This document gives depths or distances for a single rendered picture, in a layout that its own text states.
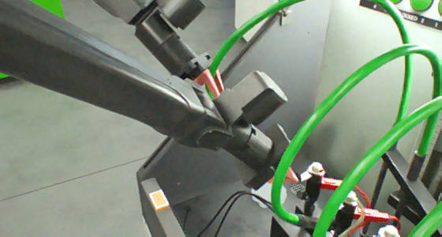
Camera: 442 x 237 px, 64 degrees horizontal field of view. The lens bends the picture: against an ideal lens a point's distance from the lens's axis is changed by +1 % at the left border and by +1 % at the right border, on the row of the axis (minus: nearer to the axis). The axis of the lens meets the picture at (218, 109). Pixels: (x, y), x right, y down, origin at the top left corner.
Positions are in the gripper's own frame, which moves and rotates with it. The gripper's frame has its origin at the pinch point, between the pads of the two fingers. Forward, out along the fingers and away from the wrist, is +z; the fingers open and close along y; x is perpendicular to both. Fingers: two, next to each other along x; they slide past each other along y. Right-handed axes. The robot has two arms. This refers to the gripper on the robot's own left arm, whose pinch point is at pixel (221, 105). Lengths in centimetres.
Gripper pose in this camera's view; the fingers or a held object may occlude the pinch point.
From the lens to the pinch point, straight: 63.3
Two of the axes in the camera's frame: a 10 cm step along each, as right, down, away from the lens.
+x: -6.9, 6.1, 3.8
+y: 2.4, -3.0, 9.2
